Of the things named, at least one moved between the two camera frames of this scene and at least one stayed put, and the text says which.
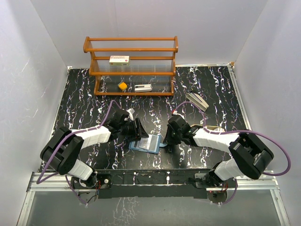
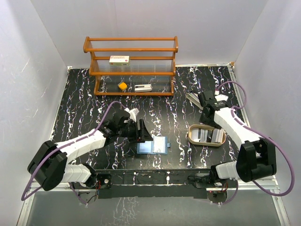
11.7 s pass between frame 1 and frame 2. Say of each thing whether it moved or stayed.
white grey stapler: stayed
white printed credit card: moved
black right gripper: moved
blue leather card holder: moved
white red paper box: stayed
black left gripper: stayed
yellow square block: stayed
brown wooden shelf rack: stayed
